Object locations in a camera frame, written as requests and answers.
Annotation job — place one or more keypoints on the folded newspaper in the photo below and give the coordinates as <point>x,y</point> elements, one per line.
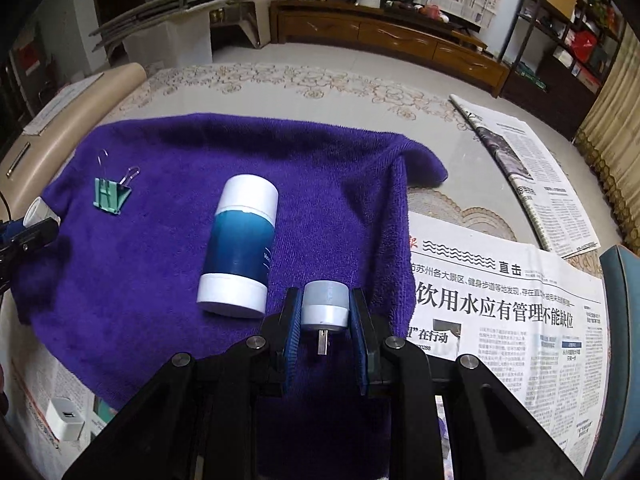
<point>530,185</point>

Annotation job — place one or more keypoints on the white tape roll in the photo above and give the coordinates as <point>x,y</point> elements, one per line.
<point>37,210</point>

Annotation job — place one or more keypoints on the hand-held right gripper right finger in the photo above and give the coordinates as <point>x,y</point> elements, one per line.
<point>360,340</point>

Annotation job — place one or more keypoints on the white low stand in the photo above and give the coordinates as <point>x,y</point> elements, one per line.
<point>250,22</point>

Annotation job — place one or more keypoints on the purple towel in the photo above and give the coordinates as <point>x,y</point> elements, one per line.
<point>325,185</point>

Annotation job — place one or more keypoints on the large spread newspaper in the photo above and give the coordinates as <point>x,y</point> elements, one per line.
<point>500,320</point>

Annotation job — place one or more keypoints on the dark pen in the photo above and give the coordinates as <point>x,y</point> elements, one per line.
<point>17,160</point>

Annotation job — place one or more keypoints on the green flat box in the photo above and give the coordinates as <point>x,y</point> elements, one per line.
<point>529,72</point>

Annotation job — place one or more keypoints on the green binder clip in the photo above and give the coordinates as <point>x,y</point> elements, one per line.
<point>111,195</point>

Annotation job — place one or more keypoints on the floral tablecloth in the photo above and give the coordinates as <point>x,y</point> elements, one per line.
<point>350,90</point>

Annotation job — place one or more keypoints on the blue chair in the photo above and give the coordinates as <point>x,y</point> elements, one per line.
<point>625,285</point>

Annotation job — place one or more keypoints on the beige side table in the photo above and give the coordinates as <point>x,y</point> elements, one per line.
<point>85,110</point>

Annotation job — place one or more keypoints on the wooden television cabinet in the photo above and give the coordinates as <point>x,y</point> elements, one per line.
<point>400,35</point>

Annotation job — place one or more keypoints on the dark wooden cabinet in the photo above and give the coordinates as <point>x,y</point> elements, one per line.
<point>17,75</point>

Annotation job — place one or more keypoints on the white plastic storage box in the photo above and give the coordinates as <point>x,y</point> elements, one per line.
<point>170,42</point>

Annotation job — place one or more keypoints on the white paper sheet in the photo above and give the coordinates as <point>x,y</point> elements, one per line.
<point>60,105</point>

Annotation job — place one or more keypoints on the white charger cube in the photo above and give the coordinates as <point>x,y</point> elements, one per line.
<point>65,417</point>

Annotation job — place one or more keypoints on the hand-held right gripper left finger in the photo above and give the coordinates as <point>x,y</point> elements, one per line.
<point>292,340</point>

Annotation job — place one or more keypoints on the beige patterned curtain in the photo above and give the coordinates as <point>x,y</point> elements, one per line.
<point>615,160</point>

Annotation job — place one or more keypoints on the grey folded board stack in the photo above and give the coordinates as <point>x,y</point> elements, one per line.
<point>165,10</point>

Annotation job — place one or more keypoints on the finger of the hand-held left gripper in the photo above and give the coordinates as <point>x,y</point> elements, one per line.
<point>30,236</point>

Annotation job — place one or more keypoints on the dark shelf unit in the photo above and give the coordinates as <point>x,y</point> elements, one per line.
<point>550,75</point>

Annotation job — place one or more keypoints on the grey white plug adapter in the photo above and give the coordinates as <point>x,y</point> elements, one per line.
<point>325,305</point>

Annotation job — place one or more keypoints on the blue white bottle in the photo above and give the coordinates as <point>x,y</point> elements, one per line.
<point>240,245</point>

